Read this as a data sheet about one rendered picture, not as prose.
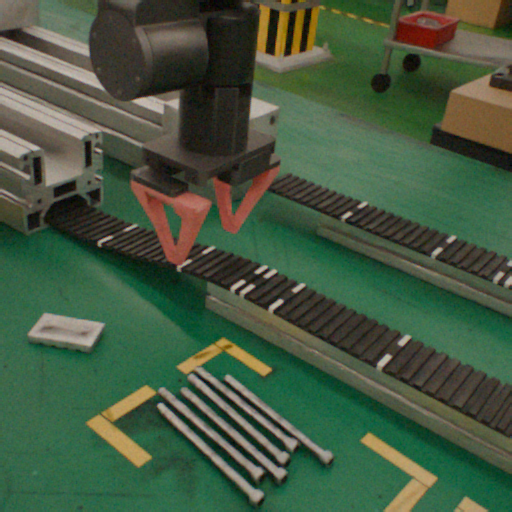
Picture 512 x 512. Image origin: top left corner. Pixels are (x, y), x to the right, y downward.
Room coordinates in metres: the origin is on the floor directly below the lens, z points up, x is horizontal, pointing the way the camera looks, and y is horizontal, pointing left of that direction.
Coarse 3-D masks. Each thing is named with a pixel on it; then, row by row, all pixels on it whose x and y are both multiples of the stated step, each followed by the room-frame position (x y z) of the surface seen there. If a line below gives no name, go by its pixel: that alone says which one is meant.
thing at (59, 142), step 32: (0, 96) 0.73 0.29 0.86; (0, 128) 0.72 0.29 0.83; (32, 128) 0.70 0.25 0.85; (64, 128) 0.68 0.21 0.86; (0, 160) 0.61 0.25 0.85; (32, 160) 0.61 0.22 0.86; (64, 160) 0.67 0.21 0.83; (96, 160) 0.68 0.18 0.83; (0, 192) 0.62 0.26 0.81; (32, 192) 0.61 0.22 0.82; (64, 192) 0.64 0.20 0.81; (96, 192) 0.68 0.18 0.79; (32, 224) 0.62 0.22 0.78
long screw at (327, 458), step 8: (232, 384) 0.42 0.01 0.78; (240, 384) 0.42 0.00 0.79; (240, 392) 0.41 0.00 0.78; (248, 392) 0.41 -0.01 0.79; (248, 400) 0.40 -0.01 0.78; (256, 400) 0.40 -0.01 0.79; (264, 408) 0.39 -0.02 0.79; (272, 416) 0.39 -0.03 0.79; (280, 416) 0.39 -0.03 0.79; (280, 424) 0.38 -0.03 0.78; (288, 424) 0.38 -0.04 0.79; (288, 432) 0.38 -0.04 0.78; (296, 432) 0.37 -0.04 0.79; (304, 440) 0.37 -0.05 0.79; (312, 448) 0.36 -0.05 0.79; (320, 448) 0.36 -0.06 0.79; (320, 456) 0.36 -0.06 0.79; (328, 456) 0.35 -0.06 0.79; (328, 464) 0.35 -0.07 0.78
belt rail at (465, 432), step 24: (216, 288) 0.51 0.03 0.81; (216, 312) 0.51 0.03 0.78; (240, 312) 0.50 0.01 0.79; (264, 312) 0.48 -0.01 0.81; (264, 336) 0.48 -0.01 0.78; (288, 336) 0.48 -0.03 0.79; (312, 336) 0.46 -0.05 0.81; (312, 360) 0.46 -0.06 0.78; (336, 360) 0.45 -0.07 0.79; (360, 384) 0.43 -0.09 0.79; (384, 384) 0.43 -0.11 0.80; (408, 408) 0.41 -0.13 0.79; (432, 408) 0.40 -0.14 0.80; (456, 432) 0.39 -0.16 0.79; (480, 432) 0.39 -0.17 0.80; (480, 456) 0.38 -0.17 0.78; (504, 456) 0.38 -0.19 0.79
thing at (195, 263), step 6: (204, 252) 0.56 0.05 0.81; (210, 252) 0.56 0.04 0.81; (216, 252) 0.56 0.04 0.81; (222, 252) 0.56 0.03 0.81; (192, 258) 0.55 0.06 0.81; (198, 258) 0.55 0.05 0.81; (204, 258) 0.55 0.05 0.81; (210, 258) 0.55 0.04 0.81; (216, 258) 0.55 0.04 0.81; (186, 264) 0.54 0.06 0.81; (192, 264) 0.54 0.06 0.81; (198, 264) 0.54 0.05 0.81; (204, 264) 0.54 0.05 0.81; (180, 270) 0.53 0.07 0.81; (186, 270) 0.53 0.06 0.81; (192, 270) 0.53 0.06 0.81
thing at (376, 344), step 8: (376, 328) 0.47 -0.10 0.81; (384, 328) 0.47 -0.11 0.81; (368, 336) 0.46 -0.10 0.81; (376, 336) 0.46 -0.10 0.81; (384, 336) 0.47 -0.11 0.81; (392, 336) 0.46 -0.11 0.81; (400, 336) 0.47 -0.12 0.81; (360, 344) 0.45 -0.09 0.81; (368, 344) 0.45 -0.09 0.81; (376, 344) 0.45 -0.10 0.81; (384, 344) 0.45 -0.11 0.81; (392, 344) 0.46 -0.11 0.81; (352, 352) 0.44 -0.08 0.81; (360, 352) 0.44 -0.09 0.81; (368, 352) 0.44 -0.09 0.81; (376, 352) 0.44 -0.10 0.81; (384, 352) 0.45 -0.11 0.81; (360, 360) 0.43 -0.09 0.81; (368, 360) 0.43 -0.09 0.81; (376, 360) 0.43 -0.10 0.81
